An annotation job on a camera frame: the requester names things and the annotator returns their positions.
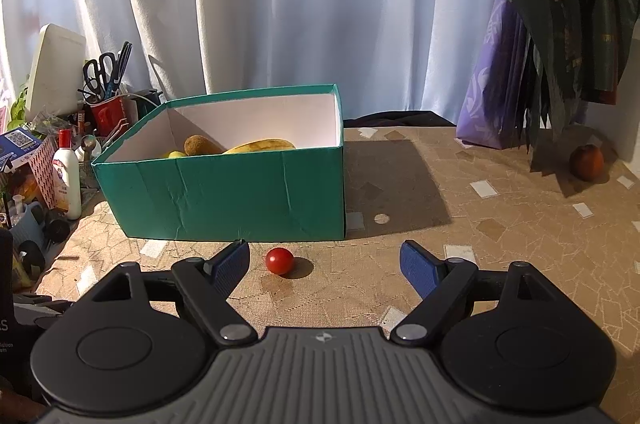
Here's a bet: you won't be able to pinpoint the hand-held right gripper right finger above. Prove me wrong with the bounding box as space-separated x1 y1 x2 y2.
390 240 551 347

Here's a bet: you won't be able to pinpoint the blue-grey desk organizer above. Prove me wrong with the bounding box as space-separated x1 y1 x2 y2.
10 201 49 251

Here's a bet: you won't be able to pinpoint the black pens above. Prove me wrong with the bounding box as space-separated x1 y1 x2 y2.
114 41 134 93

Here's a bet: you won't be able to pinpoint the white lotion bottle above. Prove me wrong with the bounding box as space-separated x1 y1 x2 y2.
52 129 82 221

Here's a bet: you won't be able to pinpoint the metal spoon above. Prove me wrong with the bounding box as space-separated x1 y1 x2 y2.
77 134 103 158

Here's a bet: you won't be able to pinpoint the beige patterned tablecloth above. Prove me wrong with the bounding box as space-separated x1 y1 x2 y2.
35 126 640 424

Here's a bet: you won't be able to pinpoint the red pen holder cup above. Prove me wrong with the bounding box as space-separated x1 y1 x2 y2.
90 96 138 138

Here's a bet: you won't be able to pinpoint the person's left hand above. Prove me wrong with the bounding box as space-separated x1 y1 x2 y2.
0 385 47 424

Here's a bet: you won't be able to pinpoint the red peach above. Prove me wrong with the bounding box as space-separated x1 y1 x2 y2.
570 144 605 182

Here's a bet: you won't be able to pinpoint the green cardboard box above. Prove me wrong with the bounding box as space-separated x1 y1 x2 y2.
91 84 347 241

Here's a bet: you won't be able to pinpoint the bundle of dark green bags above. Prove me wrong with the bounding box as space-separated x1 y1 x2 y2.
504 0 640 172

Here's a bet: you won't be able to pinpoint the white router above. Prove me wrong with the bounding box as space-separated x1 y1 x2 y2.
25 24 88 122

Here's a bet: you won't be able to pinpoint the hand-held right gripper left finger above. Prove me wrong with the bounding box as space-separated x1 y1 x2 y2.
92 239 258 347

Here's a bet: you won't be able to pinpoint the yellow banana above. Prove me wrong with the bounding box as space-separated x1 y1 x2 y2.
222 139 297 155

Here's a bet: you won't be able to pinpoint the green plant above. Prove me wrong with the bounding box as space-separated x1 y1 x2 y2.
9 86 29 131

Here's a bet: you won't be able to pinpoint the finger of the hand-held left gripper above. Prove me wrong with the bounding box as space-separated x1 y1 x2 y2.
13 295 72 321

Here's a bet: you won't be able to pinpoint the brown kiwi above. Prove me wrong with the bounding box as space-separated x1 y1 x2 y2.
183 135 223 157

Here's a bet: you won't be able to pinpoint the dark square container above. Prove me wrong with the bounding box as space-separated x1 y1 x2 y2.
132 90 163 121

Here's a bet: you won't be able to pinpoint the red cherry tomato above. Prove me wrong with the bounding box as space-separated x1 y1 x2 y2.
265 247 295 275

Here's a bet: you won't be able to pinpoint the white curtain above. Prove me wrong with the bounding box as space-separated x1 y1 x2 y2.
0 0 523 128

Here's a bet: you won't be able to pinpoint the blue printed box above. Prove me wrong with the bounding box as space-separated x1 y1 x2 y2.
0 130 43 169

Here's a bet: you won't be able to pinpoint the black scissors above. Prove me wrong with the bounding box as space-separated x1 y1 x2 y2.
77 52 116 103

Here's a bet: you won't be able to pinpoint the purple plastic bag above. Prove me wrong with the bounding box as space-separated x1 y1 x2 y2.
455 0 535 151

